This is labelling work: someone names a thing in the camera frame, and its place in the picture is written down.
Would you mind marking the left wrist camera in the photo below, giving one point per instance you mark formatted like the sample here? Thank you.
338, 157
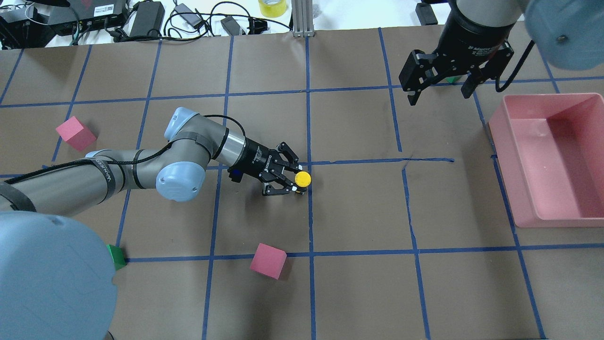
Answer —
235, 175

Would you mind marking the aluminium frame post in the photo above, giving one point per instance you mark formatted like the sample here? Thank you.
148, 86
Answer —
302, 18

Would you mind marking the green cube near base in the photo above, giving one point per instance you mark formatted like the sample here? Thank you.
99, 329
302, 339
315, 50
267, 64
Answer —
117, 255

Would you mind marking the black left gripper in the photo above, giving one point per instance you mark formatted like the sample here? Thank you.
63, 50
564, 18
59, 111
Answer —
255, 158

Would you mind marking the black power adapter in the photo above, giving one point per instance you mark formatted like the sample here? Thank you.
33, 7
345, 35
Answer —
148, 17
425, 14

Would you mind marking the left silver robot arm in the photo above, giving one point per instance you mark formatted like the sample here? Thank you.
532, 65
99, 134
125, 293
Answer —
58, 271

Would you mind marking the pink cube far side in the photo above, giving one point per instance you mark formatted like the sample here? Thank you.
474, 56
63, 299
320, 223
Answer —
76, 134

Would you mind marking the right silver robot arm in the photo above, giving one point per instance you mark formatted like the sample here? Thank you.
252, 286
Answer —
569, 33

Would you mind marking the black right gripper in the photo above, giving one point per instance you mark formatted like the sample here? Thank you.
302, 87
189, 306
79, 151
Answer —
465, 38

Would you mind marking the pink plastic bin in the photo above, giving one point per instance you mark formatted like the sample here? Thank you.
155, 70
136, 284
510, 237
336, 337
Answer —
551, 153

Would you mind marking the pink cube near base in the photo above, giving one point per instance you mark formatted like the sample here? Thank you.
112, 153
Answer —
268, 261

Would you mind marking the yellow tape roll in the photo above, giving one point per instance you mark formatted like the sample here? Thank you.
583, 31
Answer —
272, 8

